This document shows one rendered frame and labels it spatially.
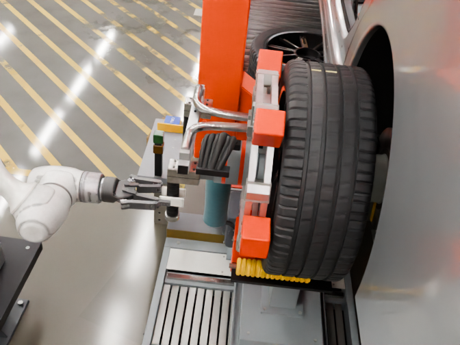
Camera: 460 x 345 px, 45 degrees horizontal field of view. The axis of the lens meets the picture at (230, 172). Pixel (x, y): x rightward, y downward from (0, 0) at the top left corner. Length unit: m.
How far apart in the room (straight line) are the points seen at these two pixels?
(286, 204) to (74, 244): 1.44
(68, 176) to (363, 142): 0.81
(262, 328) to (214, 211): 0.46
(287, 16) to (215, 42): 2.37
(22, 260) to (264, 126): 1.18
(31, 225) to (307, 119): 0.74
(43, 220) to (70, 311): 0.98
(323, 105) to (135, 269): 1.35
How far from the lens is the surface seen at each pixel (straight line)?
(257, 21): 4.17
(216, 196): 1.92
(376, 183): 1.70
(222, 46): 2.00
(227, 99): 2.10
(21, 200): 1.51
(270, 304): 2.12
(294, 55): 3.25
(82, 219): 2.77
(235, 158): 1.65
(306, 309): 2.16
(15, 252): 2.25
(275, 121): 1.39
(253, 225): 1.47
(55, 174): 1.62
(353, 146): 1.43
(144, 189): 1.63
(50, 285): 2.51
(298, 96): 1.47
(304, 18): 4.35
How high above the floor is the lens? 1.89
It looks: 38 degrees down
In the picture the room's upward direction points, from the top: 6 degrees clockwise
